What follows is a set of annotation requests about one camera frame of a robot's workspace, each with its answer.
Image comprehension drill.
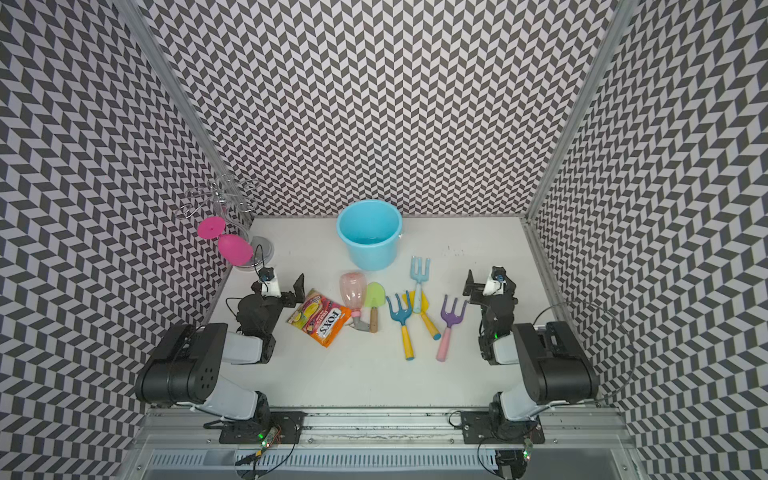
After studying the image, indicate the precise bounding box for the purple rake pink handle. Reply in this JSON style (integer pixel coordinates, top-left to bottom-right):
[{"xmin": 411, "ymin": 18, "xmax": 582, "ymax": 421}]
[{"xmin": 436, "ymin": 296, "xmax": 468, "ymax": 362}]

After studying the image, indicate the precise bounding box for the yellow trowel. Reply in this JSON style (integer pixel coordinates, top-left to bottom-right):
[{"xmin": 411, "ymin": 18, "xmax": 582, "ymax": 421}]
[{"xmin": 402, "ymin": 291, "xmax": 441, "ymax": 340}]

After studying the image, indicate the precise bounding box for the light blue hand rake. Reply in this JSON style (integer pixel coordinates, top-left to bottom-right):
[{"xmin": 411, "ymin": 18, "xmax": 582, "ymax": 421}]
[{"xmin": 410, "ymin": 256, "xmax": 431, "ymax": 313}]

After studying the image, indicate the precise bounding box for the pink spray bottle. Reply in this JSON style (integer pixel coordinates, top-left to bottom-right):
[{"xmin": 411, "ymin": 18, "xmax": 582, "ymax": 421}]
[{"xmin": 339, "ymin": 271, "xmax": 371, "ymax": 332}]

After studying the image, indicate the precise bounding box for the teal rake yellow handle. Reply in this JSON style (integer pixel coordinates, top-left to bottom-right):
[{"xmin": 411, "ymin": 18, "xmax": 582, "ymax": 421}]
[{"xmin": 386, "ymin": 292, "xmax": 415, "ymax": 361}]

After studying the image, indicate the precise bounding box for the green trowel wooden handle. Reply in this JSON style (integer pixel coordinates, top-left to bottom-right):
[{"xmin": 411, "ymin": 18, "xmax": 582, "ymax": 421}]
[{"xmin": 364, "ymin": 282, "xmax": 386, "ymax": 333}]

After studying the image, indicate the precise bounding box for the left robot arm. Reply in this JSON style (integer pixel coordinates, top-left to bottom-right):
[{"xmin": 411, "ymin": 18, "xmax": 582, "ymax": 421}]
[{"xmin": 135, "ymin": 275, "xmax": 305, "ymax": 433}]

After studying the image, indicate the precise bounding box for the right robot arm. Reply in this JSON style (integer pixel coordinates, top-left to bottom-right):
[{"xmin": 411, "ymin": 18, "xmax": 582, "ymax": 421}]
[{"xmin": 463, "ymin": 266, "xmax": 599, "ymax": 441}]

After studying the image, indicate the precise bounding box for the Fox's candy bag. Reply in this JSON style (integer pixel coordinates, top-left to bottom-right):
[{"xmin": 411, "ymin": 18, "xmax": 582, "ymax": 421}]
[{"xmin": 287, "ymin": 289, "xmax": 352, "ymax": 348}]

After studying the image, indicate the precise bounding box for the pink wine glass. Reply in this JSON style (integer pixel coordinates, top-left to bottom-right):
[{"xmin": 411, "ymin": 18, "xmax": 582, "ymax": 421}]
[{"xmin": 197, "ymin": 216, "xmax": 253, "ymax": 266}]

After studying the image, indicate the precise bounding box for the light blue plastic bucket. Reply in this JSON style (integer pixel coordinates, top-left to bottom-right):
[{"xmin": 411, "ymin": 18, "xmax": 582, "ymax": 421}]
[{"xmin": 336, "ymin": 200, "xmax": 403, "ymax": 271}]

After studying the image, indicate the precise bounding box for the chrome glass rack stand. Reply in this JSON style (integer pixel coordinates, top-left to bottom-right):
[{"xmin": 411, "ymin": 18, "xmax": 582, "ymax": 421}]
[{"xmin": 177, "ymin": 174, "xmax": 274, "ymax": 272}]

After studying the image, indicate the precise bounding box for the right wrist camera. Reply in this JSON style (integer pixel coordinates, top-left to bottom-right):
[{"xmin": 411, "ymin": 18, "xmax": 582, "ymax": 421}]
[{"xmin": 483, "ymin": 266, "xmax": 508, "ymax": 296}]

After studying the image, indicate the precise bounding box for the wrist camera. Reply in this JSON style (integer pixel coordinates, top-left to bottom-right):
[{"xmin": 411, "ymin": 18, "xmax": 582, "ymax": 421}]
[
  {"xmin": 483, "ymin": 266, "xmax": 508, "ymax": 296},
  {"xmin": 258, "ymin": 266, "xmax": 282, "ymax": 298}
]

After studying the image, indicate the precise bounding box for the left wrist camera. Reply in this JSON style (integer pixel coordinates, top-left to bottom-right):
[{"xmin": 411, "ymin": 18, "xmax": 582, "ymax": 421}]
[{"xmin": 258, "ymin": 266, "xmax": 282, "ymax": 298}]

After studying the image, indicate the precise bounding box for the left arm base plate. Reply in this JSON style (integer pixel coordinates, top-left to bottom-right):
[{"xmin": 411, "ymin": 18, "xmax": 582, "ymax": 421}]
[{"xmin": 218, "ymin": 410, "xmax": 306, "ymax": 445}]

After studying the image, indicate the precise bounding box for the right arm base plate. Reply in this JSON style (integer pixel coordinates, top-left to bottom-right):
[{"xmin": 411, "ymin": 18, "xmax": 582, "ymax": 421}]
[{"xmin": 459, "ymin": 410, "xmax": 545, "ymax": 445}]

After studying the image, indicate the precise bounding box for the aluminium front rail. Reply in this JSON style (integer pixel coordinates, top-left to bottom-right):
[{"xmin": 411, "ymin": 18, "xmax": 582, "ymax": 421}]
[{"xmin": 118, "ymin": 406, "xmax": 646, "ymax": 479}]

